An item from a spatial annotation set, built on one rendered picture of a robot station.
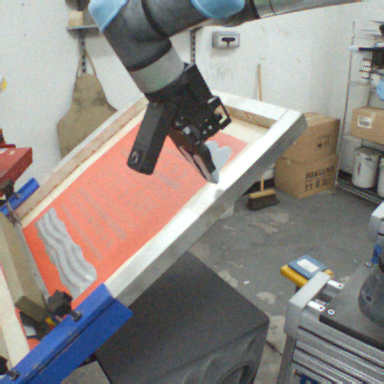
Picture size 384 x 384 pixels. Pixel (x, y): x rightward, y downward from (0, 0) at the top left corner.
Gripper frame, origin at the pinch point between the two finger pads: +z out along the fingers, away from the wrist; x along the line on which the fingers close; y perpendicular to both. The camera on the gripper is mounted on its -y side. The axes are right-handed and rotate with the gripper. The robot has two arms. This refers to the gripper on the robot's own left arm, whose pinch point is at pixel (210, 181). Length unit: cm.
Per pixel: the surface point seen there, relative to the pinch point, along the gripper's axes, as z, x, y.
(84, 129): 64, 223, 13
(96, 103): 54, 222, 32
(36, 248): 5.6, 34.4, -35.6
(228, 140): 5.7, 12.5, 12.7
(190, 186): 5.7, 10.0, -0.8
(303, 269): 68, 15, 17
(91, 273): 5.5, 11.4, -27.2
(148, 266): 2.4, -2.0, -17.8
